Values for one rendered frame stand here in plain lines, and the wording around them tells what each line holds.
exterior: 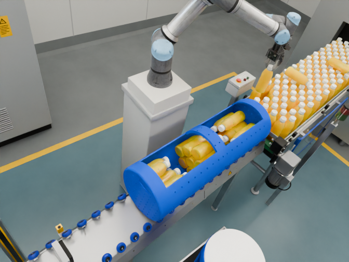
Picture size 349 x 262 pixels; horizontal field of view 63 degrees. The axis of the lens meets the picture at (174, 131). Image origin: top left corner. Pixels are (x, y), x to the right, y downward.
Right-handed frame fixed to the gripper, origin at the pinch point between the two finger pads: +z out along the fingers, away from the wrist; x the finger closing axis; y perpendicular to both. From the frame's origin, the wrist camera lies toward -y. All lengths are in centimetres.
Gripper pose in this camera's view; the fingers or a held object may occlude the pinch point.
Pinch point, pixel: (270, 67)
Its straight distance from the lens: 196.4
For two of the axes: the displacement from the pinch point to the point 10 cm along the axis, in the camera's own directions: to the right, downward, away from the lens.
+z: -1.6, 6.6, 7.3
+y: -7.3, 4.2, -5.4
